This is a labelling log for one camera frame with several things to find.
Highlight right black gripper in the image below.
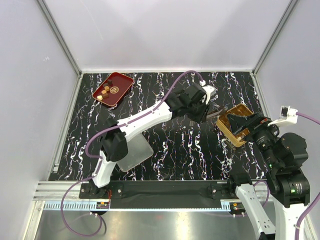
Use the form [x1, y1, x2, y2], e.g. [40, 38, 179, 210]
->
[226, 110, 282, 169]

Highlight gold chocolate box tray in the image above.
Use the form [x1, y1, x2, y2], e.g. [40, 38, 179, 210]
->
[216, 103, 253, 148]

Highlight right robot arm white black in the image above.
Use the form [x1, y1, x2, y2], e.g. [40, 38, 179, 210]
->
[226, 107, 310, 240]

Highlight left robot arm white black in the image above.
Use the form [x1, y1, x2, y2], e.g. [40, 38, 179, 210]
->
[90, 83, 217, 198]

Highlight chocolate pieces in tray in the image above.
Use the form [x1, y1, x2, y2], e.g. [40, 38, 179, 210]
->
[97, 80, 113, 101]

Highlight silver square tin lid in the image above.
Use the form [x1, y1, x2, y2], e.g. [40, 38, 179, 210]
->
[117, 133, 154, 172]

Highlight red lacquer tray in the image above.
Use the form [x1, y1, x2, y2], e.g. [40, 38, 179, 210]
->
[92, 72, 134, 108]

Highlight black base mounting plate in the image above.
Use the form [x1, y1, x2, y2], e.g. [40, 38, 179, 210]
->
[79, 180, 237, 206]

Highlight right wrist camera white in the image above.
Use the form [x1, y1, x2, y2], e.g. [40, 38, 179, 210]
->
[268, 105, 298, 127]

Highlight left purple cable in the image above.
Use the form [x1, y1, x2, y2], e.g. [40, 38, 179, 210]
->
[59, 70, 207, 237]

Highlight aluminium frame rail front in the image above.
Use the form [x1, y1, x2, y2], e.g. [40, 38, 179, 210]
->
[44, 200, 231, 212]

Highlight right aluminium corner post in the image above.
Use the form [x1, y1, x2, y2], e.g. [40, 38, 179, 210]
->
[252, 0, 300, 75]

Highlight aluminium corner post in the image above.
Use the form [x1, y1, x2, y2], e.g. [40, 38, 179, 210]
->
[252, 0, 300, 75]
[36, 0, 82, 77]

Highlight left aluminium corner post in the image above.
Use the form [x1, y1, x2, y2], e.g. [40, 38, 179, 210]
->
[36, 0, 82, 77]

